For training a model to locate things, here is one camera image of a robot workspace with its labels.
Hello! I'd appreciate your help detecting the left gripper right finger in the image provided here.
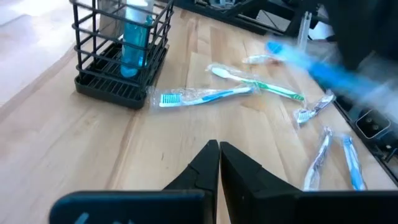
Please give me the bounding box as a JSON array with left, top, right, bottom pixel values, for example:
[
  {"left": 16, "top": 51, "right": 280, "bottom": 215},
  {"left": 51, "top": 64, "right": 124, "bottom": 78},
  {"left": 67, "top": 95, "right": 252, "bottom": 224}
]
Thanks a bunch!
[{"left": 220, "top": 141, "right": 303, "bottom": 224}]

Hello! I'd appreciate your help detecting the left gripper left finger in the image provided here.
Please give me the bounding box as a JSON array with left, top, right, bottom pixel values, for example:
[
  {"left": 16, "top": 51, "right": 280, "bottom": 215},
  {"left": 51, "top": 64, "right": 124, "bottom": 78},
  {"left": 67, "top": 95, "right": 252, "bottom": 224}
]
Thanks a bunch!
[{"left": 163, "top": 139, "right": 220, "bottom": 224}]

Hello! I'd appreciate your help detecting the purple toothbrush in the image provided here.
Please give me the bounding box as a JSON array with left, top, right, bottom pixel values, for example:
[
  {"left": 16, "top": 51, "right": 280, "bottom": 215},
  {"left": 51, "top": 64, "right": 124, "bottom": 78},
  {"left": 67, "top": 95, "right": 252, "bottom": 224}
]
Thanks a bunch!
[
  {"left": 303, "top": 125, "right": 334, "bottom": 192},
  {"left": 292, "top": 89, "right": 337, "bottom": 127}
]

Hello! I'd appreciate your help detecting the green toothbrush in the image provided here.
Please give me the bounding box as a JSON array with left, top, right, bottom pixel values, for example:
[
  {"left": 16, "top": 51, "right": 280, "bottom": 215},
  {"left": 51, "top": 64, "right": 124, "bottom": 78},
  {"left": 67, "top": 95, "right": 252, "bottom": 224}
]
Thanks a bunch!
[{"left": 205, "top": 63, "right": 306, "bottom": 103}]

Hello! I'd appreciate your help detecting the black wire caddy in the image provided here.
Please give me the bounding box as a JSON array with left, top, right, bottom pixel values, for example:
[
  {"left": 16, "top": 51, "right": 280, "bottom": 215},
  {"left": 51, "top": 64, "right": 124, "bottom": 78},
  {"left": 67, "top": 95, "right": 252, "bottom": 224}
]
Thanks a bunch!
[{"left": 70, "top": 0, "right": 175, "bottom": 110}]

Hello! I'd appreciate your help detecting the black table-level camera box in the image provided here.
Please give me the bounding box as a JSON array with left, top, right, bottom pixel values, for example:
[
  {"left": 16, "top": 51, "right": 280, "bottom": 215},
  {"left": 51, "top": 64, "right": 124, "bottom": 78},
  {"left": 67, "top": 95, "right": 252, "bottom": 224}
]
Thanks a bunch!
[{"left": 355, "top": 108, "right": 392, "bottom": 140}]

